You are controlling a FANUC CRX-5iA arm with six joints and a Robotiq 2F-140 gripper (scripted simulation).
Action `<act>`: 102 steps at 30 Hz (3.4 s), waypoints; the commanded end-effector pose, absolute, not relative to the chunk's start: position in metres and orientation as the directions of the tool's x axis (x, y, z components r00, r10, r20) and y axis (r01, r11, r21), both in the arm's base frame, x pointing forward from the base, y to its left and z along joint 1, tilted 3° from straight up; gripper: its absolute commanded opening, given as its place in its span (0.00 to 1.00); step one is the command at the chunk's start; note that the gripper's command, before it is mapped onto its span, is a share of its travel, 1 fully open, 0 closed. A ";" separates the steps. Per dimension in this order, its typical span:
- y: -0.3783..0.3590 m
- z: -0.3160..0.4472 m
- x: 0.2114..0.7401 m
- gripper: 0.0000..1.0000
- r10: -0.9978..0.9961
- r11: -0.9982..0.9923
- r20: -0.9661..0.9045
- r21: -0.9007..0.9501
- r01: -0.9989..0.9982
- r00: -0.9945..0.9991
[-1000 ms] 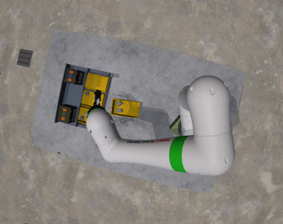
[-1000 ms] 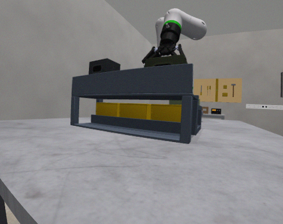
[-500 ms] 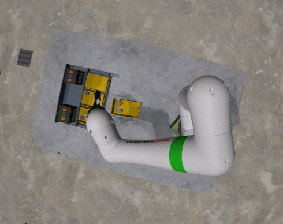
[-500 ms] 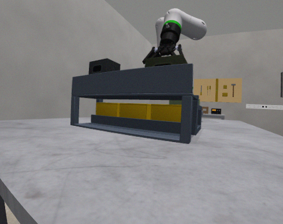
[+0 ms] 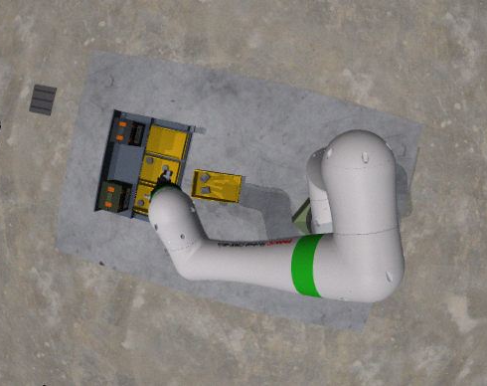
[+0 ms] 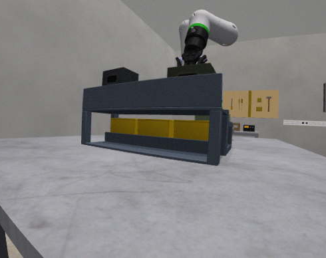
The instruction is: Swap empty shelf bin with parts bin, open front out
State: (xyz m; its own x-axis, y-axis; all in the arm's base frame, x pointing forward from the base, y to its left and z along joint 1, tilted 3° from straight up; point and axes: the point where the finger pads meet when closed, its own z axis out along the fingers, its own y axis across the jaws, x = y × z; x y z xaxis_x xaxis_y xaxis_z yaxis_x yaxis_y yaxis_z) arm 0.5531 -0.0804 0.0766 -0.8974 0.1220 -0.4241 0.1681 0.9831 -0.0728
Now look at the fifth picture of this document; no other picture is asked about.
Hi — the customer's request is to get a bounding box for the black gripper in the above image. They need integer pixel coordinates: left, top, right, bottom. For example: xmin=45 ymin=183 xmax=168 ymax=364
xmin=157 ymin=170 xmax=173 ymax=184

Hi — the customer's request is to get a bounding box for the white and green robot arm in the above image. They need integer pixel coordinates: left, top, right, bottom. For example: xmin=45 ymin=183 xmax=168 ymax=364
xmin=144 ymin=129 xmax=405 ymax=302

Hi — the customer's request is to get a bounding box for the dark blue-grey metal shelf rack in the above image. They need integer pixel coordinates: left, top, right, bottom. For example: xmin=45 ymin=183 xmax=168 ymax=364
xmin=93 ymin=109 xmax=195 ymax=223

